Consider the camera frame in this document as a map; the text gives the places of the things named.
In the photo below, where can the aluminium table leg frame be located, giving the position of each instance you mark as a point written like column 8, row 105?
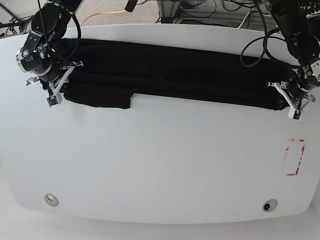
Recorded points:
column 169, row 11

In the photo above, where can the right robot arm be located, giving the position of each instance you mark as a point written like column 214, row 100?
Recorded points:
column 37, row 55

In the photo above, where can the table grommet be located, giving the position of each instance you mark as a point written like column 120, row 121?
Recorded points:
column 270, row 205
column 51, row 200

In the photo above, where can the right table grommet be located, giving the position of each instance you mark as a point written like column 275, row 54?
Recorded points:
column 270, row 205

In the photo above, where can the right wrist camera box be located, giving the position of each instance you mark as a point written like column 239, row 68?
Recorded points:
column 54, row 100

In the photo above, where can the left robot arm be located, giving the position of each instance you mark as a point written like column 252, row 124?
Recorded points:
column 302, row 44

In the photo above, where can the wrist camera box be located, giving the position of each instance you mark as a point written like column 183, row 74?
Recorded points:
column 295, row 114
column 54, row 100

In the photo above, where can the black T-shirt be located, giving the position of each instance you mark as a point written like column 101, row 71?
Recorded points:
column 113, row 71

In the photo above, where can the left table grommet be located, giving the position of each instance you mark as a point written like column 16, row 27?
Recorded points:
column 51, row 200

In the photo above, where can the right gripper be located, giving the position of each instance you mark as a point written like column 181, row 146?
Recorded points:
column 53, row 79

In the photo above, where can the red tape rectangle marking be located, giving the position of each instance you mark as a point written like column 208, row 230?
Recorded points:
column 293, row 156

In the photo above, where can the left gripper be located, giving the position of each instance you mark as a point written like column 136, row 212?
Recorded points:
column 296, row 97

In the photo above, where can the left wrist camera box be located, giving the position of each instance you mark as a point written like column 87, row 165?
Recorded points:
column 295, row 114

